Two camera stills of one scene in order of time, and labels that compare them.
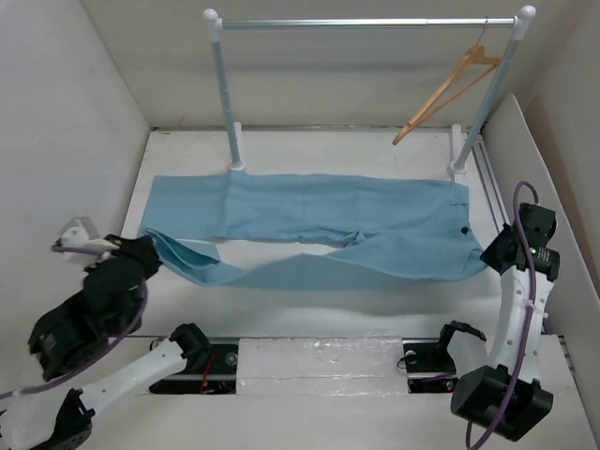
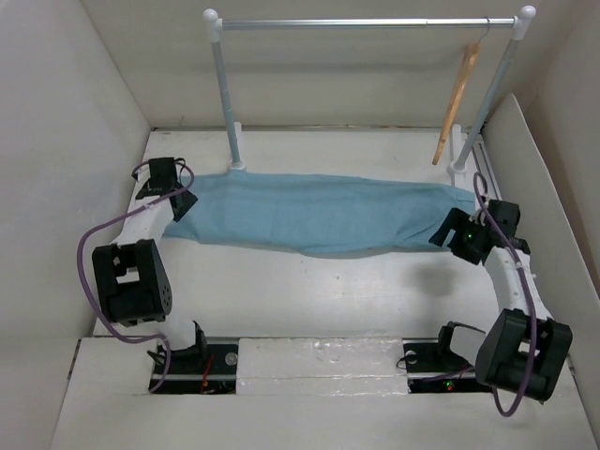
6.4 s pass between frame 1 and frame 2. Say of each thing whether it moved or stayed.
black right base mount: stayed
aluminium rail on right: stayed
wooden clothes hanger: moved
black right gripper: moved
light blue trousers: moved
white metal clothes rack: stayed
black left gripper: moved
